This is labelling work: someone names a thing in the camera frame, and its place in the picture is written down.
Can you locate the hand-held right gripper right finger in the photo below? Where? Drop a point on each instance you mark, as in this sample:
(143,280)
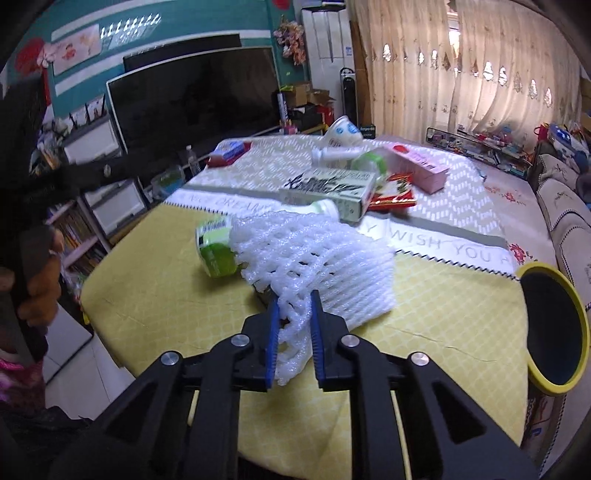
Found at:
(317,344)

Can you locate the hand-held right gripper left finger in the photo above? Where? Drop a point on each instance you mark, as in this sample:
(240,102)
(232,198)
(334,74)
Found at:
(273,344)

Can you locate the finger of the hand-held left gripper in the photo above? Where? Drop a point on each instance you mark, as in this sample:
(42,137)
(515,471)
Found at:
(92,175)

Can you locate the white foam fruit net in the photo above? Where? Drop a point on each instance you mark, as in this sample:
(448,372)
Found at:
(323,258)

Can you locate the red snack packet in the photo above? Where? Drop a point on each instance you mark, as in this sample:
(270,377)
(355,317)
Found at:
(397,194)

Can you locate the pink paper box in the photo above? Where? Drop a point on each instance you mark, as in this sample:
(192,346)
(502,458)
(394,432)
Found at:
(425,173)

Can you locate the yellow-rimmed black bin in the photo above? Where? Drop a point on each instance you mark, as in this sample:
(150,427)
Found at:
(554,332)

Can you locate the person's left forearm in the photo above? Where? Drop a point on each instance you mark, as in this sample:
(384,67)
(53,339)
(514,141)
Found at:
(18,383)

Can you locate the person's left hand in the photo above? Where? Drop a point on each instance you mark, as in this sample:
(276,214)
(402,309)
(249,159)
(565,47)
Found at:
(44,295)

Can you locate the white drawer cabinet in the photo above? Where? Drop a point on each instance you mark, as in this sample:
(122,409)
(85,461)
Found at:
(115,203)

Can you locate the row of books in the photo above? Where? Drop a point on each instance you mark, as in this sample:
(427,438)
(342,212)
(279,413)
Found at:
(78,240)

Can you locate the green plastic container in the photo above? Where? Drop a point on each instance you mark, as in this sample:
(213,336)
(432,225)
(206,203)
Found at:
(165,183)

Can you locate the clear water bottle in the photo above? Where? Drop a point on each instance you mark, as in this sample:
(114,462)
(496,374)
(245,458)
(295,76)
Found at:
(192,160)

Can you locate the yellow patterned tablecloth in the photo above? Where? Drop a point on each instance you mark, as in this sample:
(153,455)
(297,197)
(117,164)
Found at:
(161,286)

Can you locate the black television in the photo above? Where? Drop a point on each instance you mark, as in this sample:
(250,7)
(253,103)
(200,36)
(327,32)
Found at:
(194,97)

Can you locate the red tissue packet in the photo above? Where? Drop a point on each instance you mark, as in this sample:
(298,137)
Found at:
(228,151)

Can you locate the green white long box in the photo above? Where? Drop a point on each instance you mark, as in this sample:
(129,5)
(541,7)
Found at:
(332,184)

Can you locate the white plastic bottle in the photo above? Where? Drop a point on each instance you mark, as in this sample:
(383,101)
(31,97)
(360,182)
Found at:
(332,156)

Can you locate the grey chevron printed cloth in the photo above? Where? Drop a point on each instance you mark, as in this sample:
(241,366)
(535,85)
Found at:
(452,207)

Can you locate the black striped box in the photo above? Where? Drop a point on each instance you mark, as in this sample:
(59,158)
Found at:
(283,108)

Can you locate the white paper bowl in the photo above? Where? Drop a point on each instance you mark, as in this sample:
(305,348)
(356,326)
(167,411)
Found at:
(344,131)

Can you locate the black labelled box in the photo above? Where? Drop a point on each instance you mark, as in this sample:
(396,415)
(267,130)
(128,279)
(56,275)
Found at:
(368,130)

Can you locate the red container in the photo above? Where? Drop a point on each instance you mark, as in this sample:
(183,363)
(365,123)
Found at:
(328,115)

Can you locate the artificial flower decoration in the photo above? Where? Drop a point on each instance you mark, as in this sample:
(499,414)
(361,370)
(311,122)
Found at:
(291,39)

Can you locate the white floral cloth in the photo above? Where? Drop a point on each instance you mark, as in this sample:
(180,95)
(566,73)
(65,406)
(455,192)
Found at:
(521,212)

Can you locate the black tower fan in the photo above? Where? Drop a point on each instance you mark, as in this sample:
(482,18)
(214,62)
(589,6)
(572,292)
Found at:
(348,97)

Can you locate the low shelf of clutter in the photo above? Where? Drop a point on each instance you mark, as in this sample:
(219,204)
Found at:
(480,147)

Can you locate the beige sofa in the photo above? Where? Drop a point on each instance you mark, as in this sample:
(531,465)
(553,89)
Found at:
(568,207)

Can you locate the beige embroidered curtain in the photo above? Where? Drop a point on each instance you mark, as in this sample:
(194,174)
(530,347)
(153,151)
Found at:
(508,60)
(401,69)

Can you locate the red paper wall decoration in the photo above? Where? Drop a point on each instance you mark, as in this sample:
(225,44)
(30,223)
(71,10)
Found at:
(30,55)

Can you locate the pictured wall poster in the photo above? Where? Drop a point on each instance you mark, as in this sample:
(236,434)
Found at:
(76,48)

